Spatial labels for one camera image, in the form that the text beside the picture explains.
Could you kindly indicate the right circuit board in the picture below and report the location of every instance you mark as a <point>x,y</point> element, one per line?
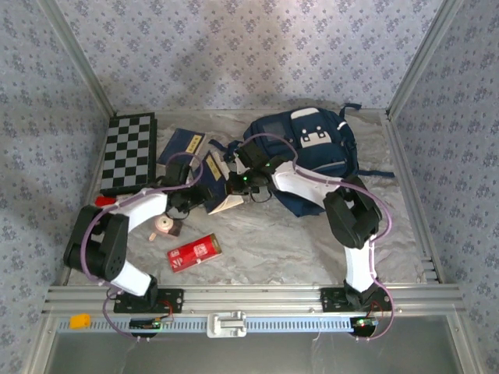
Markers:
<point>363,322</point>

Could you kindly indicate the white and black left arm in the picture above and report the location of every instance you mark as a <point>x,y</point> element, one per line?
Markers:
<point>144,210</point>

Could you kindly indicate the black and grey chessboard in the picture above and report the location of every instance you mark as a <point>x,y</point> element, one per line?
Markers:
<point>126,152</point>

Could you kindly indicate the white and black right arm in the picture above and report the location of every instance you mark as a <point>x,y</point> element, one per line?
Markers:
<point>300,187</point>

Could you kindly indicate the aluminium front frame rail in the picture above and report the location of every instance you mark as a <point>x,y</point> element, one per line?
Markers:
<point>253,300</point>

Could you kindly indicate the blue book with yellow label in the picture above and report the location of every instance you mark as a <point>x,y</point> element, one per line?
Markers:
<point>214,175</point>
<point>181,146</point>

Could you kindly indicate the yellow connector block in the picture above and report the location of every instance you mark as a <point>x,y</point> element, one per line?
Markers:
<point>80,321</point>

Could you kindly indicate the aluminium corner post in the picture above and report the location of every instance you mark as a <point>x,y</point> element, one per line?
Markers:
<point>422,58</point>
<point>81,58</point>

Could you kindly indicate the grey metal front panel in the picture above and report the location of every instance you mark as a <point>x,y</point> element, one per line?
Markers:
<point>249,354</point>

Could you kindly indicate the circuit board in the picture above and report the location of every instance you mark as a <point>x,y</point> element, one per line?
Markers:
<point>146,324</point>
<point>363,322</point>

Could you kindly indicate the navy blue backpack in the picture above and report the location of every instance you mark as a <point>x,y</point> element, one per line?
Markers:
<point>331,148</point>

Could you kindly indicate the red rectangular pencil case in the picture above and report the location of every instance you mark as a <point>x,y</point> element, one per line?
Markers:
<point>195,253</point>

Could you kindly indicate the aluminium side rail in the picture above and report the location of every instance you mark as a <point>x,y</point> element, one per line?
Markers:
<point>93,163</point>
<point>396,136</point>

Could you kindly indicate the left circuit board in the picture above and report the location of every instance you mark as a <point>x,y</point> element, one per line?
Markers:
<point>146,324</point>

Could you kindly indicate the pink round tape dispenser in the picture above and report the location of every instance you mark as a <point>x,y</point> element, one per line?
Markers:
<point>163,226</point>

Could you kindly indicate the small red block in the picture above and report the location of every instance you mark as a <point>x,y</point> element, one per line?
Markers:
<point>104,201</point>

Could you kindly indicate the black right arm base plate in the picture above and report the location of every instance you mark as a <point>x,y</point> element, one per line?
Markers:
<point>331,299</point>

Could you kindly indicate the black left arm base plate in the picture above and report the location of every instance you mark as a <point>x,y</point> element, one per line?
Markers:
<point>171,300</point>

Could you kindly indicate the aluminium rear rail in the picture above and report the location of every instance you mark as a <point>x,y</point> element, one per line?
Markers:
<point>175,110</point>

